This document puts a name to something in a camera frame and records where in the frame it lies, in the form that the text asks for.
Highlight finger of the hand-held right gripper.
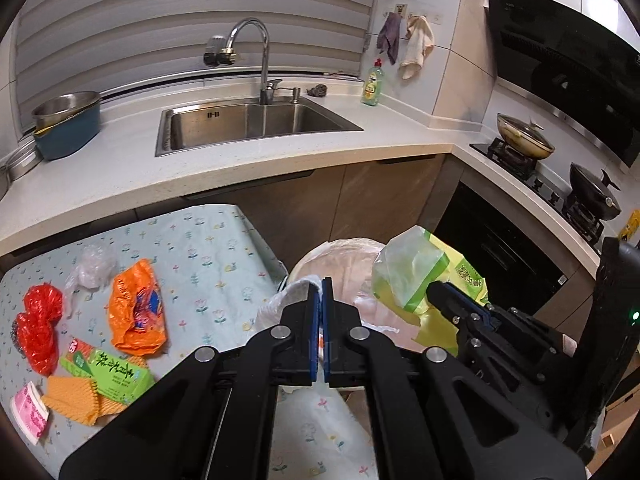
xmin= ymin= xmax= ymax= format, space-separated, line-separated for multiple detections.
xmin=442 ymin=281 xmax=507 ymax=328
xmin=425 ymin=281 xmax=483 ymax=343

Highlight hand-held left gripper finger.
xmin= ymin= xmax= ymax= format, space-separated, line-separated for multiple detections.
xmin=59 ymin=280 xmax=321 ymax=480
xmin=323 ymin=277 xmax=587 ymax=480

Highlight green yellow plastic bag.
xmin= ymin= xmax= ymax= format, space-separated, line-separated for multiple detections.
xmin=372 ymin=225 xmax=489 ymax=357

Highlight clear bin liner bag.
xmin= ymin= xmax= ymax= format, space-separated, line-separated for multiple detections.
xmin=255 ymin=237 xmax=432 ymax=357

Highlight orange plastic bag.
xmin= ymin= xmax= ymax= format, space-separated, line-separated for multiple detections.
xmin=108 ymin=258 xmax=169 ymax=359

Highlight green labelled packet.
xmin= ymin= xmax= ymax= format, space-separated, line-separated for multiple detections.
xmin=59 ymin=337 xmax=155 ymax=406

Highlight clear plastic bag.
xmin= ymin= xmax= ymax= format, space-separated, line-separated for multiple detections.
xmin=63 ymin=243 xmax=117 ymax=307

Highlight orange waffle cloth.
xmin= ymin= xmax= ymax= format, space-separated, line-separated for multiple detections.
xmin=40 ymin=355 xmax=151 ymax=427

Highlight red plastic bag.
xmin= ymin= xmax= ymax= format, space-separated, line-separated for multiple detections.
xmin=15 ymin=283 xmax=65 ymax=377

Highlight pink wrapper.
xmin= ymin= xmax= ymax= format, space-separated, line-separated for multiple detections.
xmin=10 ymin=381 xmax=51 ymax=446

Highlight black built-in oven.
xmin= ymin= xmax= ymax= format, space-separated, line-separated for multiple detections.
xmin=431 ymin=180 xmax=572 ymax=317

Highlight wooden base cabinet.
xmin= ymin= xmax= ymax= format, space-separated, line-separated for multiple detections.
xmin=182 ymin=152 xmax=463 ymax=273

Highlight floral tablecloth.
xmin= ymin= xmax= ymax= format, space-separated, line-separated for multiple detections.
xmin=0 ymin=203 xmax=382 ymax=480

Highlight gas stove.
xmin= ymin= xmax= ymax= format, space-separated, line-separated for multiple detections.
xmin=469 ymin=137 xmax=609 ymax=247

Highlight black frying pan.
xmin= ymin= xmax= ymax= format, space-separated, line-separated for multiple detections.
xmin=568 ymin=162 xmax=623 ymax=221

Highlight wok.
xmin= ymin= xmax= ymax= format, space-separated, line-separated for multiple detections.
xmin=496 ymin=125 xmax=556 ymax=161

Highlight yellow item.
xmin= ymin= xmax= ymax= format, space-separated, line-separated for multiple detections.
xmin=619 ymin=209 xmax=640 ymax=242

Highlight lidded frying pan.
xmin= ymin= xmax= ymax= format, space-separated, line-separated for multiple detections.
xmin=497 ymin=112 xmax=556 ymax=155

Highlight stainless steel sink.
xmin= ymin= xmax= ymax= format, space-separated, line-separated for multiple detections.
xmin=154 ymin=95 xmax=365 ymax=159

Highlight green dish soap bottle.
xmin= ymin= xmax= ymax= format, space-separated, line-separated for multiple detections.
xmin=361 ymin=58 xmax=385 ymax=107

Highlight beige cloth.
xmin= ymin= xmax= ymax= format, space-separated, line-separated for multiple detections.
xmin=398 ymin=15 xmax=435 ymax=81

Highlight black range hood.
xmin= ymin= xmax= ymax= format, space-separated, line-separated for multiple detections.
xmin=487 ymin=0 xmax=640 ymax=169

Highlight chrome faucet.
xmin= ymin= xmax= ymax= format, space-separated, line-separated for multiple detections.
xmin=203 ymin=17 xmax=284 ymax=106

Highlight purple cloth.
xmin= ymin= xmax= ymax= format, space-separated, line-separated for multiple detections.
xmin=376 ymin=11 xmax=403 ymax=66

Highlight blue basin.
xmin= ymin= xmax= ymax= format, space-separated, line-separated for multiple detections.
xmin=32 ymin=96 xmax=104 ymax=161

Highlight grey window blinds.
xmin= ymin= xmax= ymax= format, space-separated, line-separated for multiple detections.
xmin=11 ymin=0 xmax=379 ymax=113

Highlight lidded steel pot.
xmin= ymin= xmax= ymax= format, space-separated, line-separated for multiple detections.
xmin=5 ymin=136 xmax=44 ymax=181

